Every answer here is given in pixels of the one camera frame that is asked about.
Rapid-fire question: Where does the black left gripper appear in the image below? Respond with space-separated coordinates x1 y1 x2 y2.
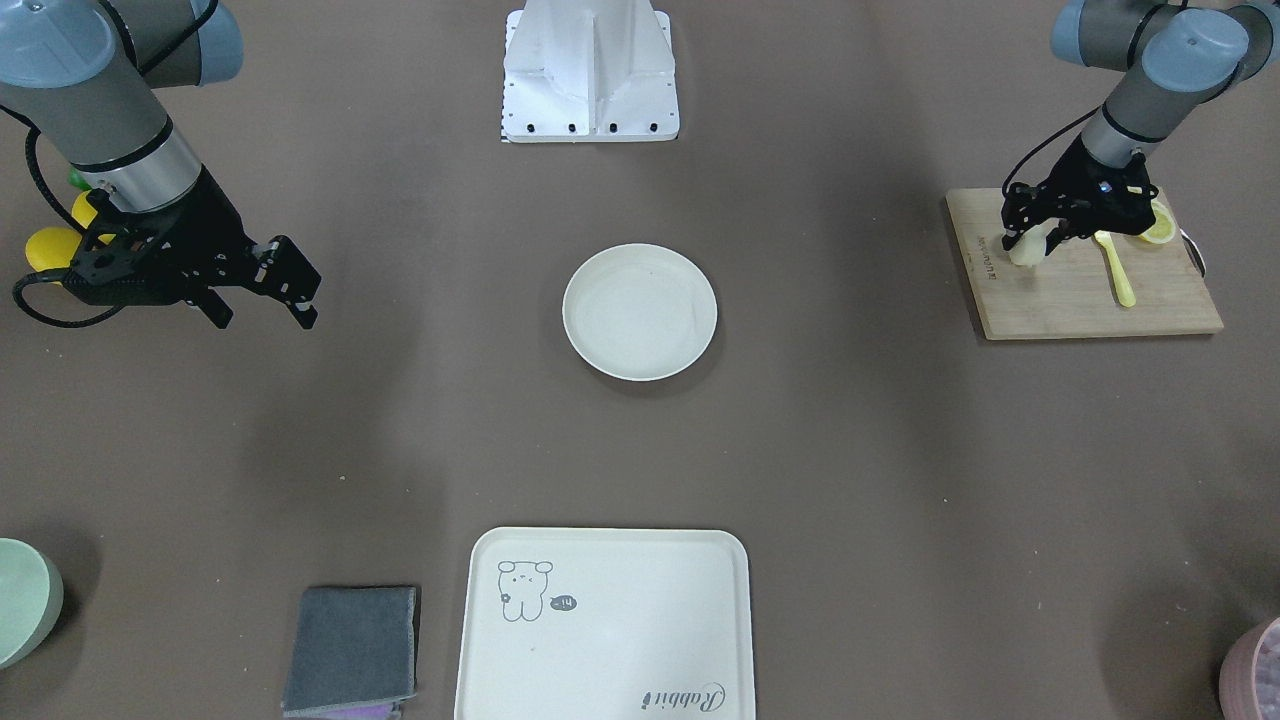
1039 136 1158 258

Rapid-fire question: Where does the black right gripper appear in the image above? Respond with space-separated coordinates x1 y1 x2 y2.
95 169 321 331

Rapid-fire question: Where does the pale steamed bun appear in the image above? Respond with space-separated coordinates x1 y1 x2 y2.
1007 223 1050 266

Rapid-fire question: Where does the cream round plate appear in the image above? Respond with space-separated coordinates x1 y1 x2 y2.
561 243 719 382

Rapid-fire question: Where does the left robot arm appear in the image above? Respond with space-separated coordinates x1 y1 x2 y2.
1032 1 1277 251

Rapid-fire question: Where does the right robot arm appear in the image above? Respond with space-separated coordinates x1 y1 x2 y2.
1 1 321 329

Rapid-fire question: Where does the cream rectangular tray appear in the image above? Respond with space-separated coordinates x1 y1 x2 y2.
454 527 756 719

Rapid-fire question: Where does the wooden cutting board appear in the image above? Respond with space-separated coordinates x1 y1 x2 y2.
945 188 1224 341

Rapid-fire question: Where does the yellow plastic knife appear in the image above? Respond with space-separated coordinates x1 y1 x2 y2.
1092 231 1137 307

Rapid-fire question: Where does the yellow lemon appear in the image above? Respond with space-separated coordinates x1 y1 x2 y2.
70 191 115 245
24 227 82 284

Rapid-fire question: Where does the green lime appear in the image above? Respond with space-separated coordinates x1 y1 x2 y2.
67 167 92 191

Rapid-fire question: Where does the dark grey folded cloth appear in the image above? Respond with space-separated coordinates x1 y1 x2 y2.
282 585 419 719

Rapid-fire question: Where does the mint green bowl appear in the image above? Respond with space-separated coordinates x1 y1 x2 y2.
1 538 64 669

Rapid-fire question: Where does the pink bowl with ice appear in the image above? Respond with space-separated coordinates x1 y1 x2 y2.
1219 618 1279 719

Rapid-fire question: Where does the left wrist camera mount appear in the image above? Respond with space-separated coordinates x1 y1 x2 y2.
1001 168 1101 252

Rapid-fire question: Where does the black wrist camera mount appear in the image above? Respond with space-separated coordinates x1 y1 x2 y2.
12 222 189 329

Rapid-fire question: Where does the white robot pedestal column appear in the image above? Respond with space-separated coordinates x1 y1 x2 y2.
500 1 681 143

